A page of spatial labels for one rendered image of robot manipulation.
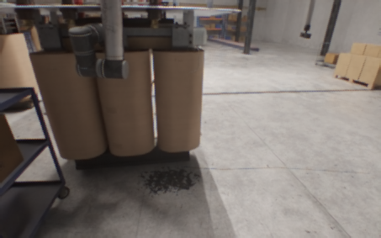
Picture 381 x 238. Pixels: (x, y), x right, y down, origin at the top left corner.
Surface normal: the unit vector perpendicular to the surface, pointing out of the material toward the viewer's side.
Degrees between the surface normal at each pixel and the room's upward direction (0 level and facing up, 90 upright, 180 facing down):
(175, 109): 90
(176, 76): 90
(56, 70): 90
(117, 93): 90
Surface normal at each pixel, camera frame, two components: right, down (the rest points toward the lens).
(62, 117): 0.18, 0.44
